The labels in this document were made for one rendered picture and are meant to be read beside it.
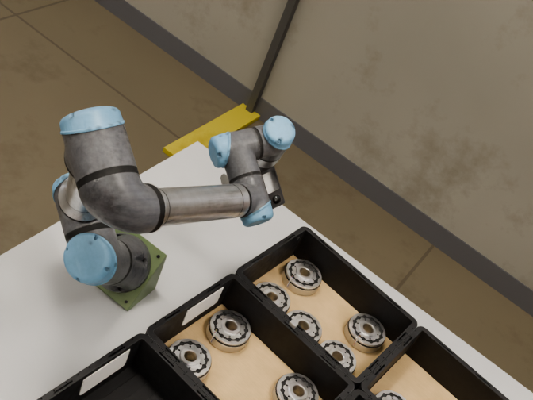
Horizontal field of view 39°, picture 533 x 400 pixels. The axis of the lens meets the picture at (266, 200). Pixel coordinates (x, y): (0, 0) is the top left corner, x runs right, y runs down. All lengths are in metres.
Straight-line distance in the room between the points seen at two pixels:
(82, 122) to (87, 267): 0.46
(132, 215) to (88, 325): 0.60
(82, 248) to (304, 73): 2.19
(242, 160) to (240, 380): 0.51
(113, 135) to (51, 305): 0.67
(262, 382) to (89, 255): 0.49
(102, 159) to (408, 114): 2.34
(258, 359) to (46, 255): 0.63
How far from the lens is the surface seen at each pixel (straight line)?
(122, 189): 1.36
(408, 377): 1.98
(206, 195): 1.52
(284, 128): 1.70
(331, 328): 1.96
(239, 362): 1.79
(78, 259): 1.76
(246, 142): 1.68
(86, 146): 1.38
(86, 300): 1.97
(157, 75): 4.02
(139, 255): 1.89
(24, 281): 1.98
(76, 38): 4.14
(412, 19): 3.40
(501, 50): 3.30
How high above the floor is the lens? 2.23
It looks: 40 degrees down
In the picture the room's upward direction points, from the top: 25 degrees clockwise
